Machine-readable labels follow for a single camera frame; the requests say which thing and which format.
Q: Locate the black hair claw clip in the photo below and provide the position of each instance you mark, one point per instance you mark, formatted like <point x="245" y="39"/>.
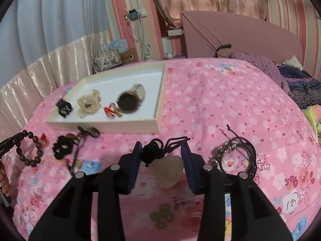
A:
<point x="64" y="108"/>

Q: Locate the wall socket with chargers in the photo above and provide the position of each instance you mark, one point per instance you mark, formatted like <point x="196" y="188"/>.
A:
<point x="135" y="14"/>

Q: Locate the brown cardboard box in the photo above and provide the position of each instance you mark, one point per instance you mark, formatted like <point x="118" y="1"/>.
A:
<point x="130" y="56"/>

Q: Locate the green bottle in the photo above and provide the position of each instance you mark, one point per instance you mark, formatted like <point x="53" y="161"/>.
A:
<point x="147" y="53"/>

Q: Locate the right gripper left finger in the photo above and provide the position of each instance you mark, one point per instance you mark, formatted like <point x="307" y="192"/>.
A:
<point x="68" y="217"/>

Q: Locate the red string charm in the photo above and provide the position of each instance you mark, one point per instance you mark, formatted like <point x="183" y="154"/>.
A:
<point x="112" y="111"/>

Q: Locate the cream satin curtain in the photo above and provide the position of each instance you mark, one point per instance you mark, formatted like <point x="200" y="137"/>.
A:
<point x="26" y="90"/>

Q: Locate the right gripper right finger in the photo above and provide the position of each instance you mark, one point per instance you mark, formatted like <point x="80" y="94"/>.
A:
<point x="253" y="215"/>

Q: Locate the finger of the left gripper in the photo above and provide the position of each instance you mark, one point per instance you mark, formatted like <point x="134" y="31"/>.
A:
<point x="8" y="144"/>

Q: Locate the white strap wrist watch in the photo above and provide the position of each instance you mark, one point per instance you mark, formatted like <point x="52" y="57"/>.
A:
<point x="129" y="101"/>

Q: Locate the pink floral bed sheet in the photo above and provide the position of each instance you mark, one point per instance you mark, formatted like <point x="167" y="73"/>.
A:
<point x="207" y="100"/>

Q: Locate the patterned tote bag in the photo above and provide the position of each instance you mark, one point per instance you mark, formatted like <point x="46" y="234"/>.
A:
<point x="106" y="59"/>

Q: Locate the dark crumpled blanket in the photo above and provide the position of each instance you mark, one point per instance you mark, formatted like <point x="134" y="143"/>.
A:
<point x="304" y="89"/>

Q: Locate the white shallow cardboard tray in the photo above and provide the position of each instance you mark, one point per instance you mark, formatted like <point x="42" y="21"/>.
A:
<point x="111" y="84"/>

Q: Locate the blue sheer curtain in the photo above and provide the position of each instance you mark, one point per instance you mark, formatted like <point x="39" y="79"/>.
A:
<point x="30" y="29"/>

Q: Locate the purple dotted pillow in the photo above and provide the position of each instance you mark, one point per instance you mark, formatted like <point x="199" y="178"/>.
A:
<point x="266" y="65"/>

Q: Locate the pink headboard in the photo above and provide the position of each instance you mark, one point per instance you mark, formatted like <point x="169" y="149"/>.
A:
<point x="206" y="31"/>

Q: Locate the black scrunchie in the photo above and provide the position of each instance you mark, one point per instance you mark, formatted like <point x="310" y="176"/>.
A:
<point x="63" y="146"/>

